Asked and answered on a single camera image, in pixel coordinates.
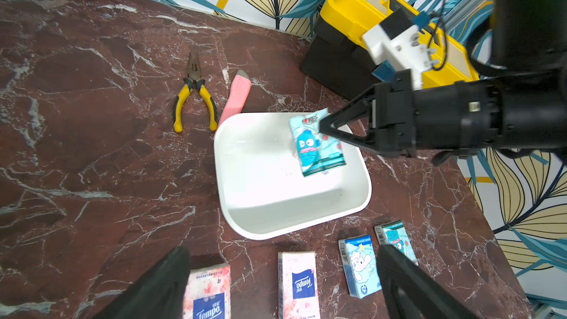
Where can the yellow black toolbox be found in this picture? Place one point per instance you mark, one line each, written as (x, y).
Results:
(337, 56)

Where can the teal cartoon tissue pack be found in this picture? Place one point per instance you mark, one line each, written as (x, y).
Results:
(394, 233)

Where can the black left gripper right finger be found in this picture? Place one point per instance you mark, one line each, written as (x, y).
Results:
(410, 293)

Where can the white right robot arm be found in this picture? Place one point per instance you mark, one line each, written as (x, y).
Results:
(517, 107)

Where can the pink utility knife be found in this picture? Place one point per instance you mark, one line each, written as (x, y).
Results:
(239, 92)

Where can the pink Tempo tissue pack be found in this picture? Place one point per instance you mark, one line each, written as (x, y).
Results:
(207, 294)
(297, 285)

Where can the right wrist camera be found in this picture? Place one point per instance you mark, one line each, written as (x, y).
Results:
(395, 40)

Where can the white plastic storage box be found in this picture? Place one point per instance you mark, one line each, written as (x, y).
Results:
(263, 193)

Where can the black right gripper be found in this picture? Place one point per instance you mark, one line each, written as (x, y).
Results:
(462, 116)

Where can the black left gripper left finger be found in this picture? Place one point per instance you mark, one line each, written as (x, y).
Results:
(158, 293)

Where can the blue cartoon tissue pack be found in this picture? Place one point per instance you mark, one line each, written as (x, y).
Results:
(360, 266)

